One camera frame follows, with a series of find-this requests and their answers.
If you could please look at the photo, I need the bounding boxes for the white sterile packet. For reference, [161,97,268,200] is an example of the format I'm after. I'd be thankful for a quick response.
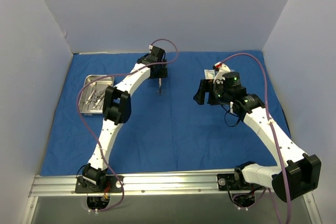
[204,69,216,80]

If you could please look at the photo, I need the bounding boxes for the blue surgical drape cloth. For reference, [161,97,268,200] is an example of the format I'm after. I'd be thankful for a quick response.
[40,50,289,176]

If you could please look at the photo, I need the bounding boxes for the metal surgical instrument tray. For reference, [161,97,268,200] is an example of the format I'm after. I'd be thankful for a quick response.
[78,74,114,115]

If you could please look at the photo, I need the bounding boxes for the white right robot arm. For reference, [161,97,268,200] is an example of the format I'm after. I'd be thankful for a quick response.
[193,71,321,202]

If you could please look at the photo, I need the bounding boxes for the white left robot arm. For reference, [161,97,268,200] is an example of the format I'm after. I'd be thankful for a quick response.
[82,45,167,192]

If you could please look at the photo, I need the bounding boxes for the steel surgical instruments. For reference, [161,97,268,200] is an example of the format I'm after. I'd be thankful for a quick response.
[85,82,107,111]

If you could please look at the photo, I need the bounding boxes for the thin black cable loop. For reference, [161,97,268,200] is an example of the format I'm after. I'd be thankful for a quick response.
[224,103,241,127]

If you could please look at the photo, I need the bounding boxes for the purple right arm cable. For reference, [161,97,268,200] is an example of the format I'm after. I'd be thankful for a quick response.
[215,52,292,224]

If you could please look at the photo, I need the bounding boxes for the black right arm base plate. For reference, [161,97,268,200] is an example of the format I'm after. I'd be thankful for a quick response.
[216,173,263,191]

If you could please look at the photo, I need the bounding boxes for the aluminium front rail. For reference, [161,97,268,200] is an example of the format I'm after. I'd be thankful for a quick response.
[28,167,313,197]

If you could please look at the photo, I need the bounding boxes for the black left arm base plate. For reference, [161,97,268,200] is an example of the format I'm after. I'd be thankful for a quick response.
[75,175,122,194]

